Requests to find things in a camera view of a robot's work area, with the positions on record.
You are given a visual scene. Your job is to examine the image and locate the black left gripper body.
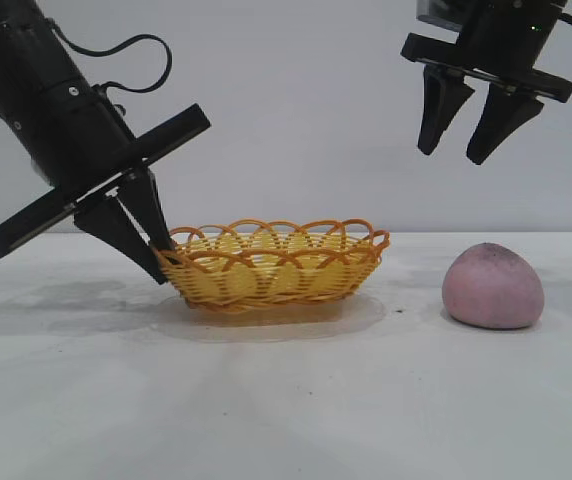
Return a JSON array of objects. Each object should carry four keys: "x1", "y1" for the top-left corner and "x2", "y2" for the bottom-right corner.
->
[{"x1": 0, "y1": 82, "x2": 212, "y2": 260}]

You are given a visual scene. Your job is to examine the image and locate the pink soft peach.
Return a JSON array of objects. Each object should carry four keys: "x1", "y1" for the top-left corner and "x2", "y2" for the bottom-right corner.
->
[{"x1": 440, "y1": 241, "x2": 547, "y2": 331}]

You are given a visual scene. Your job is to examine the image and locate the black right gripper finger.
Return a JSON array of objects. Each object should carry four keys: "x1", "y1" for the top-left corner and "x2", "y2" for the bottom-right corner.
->
[
  {"x1": 465, "y1": 83, "x2": 545, "y2": 165},
  {"x1": 416, "y1": 64, "x2": 477, "y2": 156}
]

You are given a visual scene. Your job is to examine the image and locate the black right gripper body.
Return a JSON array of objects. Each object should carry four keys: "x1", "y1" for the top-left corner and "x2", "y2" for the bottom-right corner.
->
[{"x1": 400, "y1": 0, "x2": 572, "y2": 105}]

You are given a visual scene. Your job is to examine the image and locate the yellow woven wicker basket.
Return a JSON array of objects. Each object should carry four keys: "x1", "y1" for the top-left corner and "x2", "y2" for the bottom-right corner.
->
[{"x1": 151, "y1": 217, "x2": 392, "y2": 314}]

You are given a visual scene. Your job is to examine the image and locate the looped black left arm cable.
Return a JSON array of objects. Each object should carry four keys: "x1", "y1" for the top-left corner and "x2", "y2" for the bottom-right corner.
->
[{"x1": 45, "y1": 2, "x2": 174, "y2": 96}]

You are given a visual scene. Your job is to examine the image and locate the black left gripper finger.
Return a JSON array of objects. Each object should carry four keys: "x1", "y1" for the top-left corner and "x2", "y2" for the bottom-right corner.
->
[
  {"x1": 117, "y1": 169, "x2": 176, "y2": 254},
  {"x1": 73, "y1": 195, "x2": 168, "y2": 286}
]

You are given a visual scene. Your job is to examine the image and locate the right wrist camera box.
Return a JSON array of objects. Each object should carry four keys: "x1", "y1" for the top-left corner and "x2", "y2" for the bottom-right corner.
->
[{"x1": 415, "y1": 0, "x2": 470, "y2": 24}]

